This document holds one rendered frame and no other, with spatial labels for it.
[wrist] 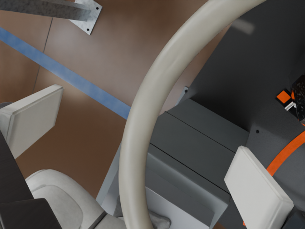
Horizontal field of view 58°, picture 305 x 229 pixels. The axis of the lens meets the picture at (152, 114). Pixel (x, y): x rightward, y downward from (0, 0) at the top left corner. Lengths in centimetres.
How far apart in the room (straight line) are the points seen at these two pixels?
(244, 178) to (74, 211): 60
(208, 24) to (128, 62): 153
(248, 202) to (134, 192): 16
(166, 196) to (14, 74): 184
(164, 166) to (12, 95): 180
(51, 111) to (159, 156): 75
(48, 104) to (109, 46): 168
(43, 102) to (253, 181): 13
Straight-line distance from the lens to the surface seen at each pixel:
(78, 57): 199
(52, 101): 18
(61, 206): 73
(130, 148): 29
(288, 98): 156
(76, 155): 219
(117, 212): 91
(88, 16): 192
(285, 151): 164
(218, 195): 91
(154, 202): 86
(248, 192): 18
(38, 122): 17
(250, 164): 18
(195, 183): 90
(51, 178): 78
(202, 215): 88
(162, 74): 27
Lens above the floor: 157
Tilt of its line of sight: 63 degrees down
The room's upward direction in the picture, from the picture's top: 119 degrees counter-clockwise
